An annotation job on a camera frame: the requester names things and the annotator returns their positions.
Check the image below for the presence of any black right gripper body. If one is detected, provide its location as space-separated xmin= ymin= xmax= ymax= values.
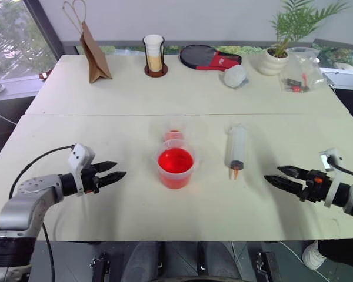
xmin=299 ymin=169 xmax=332 ymax=203

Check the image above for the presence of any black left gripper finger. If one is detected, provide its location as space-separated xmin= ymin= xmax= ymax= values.
xmin=98 ymin=171 xmax=128 ymax=189
xmin=94 ymin=160 xmax=118 ymax=173

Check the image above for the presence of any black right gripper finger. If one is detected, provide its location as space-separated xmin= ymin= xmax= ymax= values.
xmin=264 ymin=174 xmax=307 ymax=197
xmin=277 ymin=165 xmax=310 ymax=179

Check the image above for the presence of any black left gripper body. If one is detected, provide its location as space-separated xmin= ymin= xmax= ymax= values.
xmin=81 ymin=165 xmax=102 ymax=194

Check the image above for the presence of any large clear plastic syringe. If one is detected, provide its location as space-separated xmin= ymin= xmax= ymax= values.
xmin=224 ymin=123 xmax=248 ymax=180

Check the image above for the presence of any large cup of red liquid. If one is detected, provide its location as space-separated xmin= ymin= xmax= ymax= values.
xmin=150 ymin=139 xmax=201 ymax=189

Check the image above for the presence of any small clear plastic cup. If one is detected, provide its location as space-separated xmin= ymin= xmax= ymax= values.
xmin=151 ymin=114 xmax=208 ymax=147

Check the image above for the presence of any white sneaker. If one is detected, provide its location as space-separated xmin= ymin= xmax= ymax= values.
xmin=301 ymin=240 xmax=327 ymax=270

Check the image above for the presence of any clear plastic bag with parts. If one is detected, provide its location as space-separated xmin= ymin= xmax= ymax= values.
xmin=279 ymin=46 xmax=326 ymax=94

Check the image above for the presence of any white ribbed plant pot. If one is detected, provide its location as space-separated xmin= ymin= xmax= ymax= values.
xmin=255 ymin=46 xmax=289 ymax=76

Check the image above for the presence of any grey crumpled cloth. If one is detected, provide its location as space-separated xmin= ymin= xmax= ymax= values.
xmin=222 ymin=65 xmax=250 ymax=89

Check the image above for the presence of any brown paper bag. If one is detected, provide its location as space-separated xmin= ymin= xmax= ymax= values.
xmin=62 ymin=0 xmax=113 ymax=85

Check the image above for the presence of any stack of paper cups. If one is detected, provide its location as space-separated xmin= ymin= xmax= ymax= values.
xmin=143 ymin=34 xmax=165 ymax=72

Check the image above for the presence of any black red paddle case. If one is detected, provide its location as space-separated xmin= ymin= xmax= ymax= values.
xmin=179 ymin=44 xmax=243 ymax=72

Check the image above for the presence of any green palm plant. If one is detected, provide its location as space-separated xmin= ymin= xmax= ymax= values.
xmin=269 ymin=0 xmax=351 ymax=57

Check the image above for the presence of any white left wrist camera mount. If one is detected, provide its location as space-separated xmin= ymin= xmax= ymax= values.
xmin=68 ymin=143 xmax=95 ymax=197

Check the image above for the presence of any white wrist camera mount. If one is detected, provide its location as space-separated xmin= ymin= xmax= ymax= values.
xmin=68 ymin=143 xmax=95 ymax=197
xmin=318 ymin=147 xmax=344 ymax=209

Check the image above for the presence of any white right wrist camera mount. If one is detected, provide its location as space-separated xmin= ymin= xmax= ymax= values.
xmin=318 ymin=147 xmax=344 ymax=209

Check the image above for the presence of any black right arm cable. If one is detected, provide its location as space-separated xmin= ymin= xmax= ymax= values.
xmin=326 ymin=155 xmax=353 ymax=179

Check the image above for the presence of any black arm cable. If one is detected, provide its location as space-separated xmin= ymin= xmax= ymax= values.
xmin=9 ymin=145 xmax=76 ymax=199
xmin=326 ymin=155 xmax=353 ymax=179

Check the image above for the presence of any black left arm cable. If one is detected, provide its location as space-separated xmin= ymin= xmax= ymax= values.
xmin=9 ymin=145 xmax=76 ymax=199

